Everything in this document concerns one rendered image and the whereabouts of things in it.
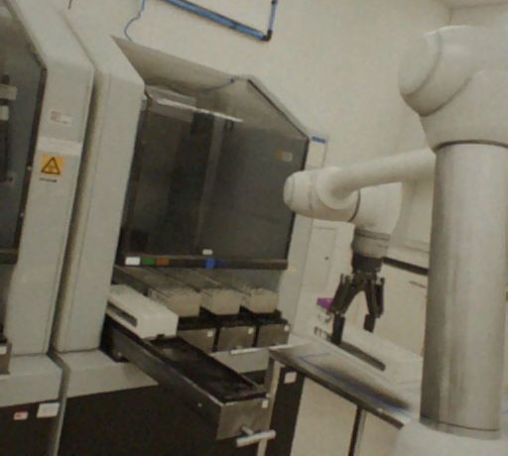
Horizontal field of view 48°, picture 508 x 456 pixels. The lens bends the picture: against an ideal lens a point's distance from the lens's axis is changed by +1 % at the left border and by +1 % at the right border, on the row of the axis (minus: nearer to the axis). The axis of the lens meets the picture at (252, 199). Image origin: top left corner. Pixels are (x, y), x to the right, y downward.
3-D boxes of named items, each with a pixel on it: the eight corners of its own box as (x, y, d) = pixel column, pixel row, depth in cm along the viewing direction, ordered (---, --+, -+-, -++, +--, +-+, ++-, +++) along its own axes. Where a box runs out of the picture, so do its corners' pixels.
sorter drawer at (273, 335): (143, 286, 221) (147, 264, 221) (173, 286, 230) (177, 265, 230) (265, 354, 167) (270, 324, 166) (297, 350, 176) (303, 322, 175)
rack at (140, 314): (88, 306, 159) (92, 285, 159) (120, 305, 166) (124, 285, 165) (140, 343, 137) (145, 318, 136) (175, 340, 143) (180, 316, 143)
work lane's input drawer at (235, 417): (72, 326, 161) (77, 295, 160) (116, 323, 170) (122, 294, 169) (228, 452, 106) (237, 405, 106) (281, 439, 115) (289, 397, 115)
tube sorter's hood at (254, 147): (46, 227, 182) (77, 31, 178) (197, 238, 222) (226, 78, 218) (121, 267, 143) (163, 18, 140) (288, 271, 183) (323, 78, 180)
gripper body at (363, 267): (367, 256, 132) (359, 294, 132) (391, 258, 137) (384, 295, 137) (344, 249, 138) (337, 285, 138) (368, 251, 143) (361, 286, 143)
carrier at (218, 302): (234, 311, 175) (238, 292, 175) (238, 313, 173) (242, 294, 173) (204, 312, 167) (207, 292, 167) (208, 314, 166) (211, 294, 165)
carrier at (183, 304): (194, 313, 165) (198, 293, 164) (198, 315, 163) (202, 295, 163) (161, 314, 157) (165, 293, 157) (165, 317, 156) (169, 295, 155)
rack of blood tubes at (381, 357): (303, 339, 145) (308, 315, 145) (330, 338, 151) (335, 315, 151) (392, 390, 121) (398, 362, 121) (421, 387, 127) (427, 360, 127)
